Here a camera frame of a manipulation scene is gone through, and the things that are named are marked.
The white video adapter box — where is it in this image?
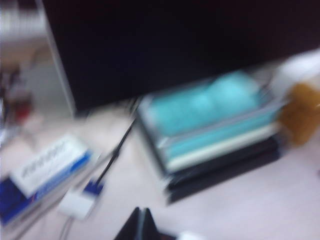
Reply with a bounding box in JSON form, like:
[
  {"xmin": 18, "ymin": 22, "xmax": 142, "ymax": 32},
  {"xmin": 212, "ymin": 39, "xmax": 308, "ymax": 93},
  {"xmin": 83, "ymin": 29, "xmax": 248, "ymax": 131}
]
[{"xmin": 58, "ymin": 190, "xmax": 98, "ymax": 221}]

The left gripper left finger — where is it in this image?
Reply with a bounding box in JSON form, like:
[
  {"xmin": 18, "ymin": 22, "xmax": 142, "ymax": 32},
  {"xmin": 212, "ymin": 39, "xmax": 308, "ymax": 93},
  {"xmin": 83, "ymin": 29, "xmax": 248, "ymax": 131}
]
[{"xmin": 114, "ymin": 206, "xmax": 144, "ymax": 240}]

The black AOC monitor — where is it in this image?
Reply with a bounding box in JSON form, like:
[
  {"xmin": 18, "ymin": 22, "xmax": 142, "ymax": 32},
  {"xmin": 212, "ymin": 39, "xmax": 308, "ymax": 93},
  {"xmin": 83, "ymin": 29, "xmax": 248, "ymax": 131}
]
[{"xmin": 41, "ymin": 0, "xmax": 320, "ymax": 116}]

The blue VGA connector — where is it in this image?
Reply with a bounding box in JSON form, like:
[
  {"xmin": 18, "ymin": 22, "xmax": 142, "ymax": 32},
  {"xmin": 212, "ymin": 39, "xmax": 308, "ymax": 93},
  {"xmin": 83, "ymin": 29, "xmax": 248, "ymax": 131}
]
[{"xmin": 83, "ymin": 180, "xmax": 106, "ymax": 200}]

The teal monitor stand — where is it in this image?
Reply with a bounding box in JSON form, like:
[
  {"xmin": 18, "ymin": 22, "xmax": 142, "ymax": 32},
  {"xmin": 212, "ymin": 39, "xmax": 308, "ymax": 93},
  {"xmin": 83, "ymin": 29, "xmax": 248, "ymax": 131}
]
[{"xmin": 139, "ymin": 70, "xmax": 284, "ymax": 137}]

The black VGA cable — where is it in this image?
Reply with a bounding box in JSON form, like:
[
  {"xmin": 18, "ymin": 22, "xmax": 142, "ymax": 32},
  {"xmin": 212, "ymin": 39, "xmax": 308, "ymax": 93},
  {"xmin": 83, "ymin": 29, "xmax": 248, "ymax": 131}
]
[{"xmin": 98, "ymin": 119, "xmax": 137, "ymax": 184}]

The teal white book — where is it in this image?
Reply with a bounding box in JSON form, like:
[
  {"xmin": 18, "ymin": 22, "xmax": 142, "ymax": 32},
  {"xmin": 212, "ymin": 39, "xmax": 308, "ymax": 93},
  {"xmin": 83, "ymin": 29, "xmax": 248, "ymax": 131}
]
[{"xmin": 159, "ymin": 116, "xmax": 284, "ymax": 171}]

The blue white medicine box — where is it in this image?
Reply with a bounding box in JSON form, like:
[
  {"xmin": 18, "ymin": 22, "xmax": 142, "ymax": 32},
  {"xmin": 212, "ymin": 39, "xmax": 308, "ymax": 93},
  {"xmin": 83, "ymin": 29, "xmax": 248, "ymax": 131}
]
[{"xmin": 0, "ymin": 133, "xmax": 93, "ymax": 226}]

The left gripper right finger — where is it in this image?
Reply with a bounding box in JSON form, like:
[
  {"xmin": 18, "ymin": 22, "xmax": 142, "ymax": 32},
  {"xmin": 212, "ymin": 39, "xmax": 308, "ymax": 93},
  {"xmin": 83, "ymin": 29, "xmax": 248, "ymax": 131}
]
[{"xmin": 141, "ymin": 206, "xmax": 161, "ymax": 240}]

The yellow tin box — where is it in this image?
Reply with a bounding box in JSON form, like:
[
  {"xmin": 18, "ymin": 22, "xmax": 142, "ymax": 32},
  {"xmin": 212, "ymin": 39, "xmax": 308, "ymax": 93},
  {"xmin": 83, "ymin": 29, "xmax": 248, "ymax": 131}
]
[{"xmin": 278, "ymin": 83, "xmax": 320, "ymax": 146}]

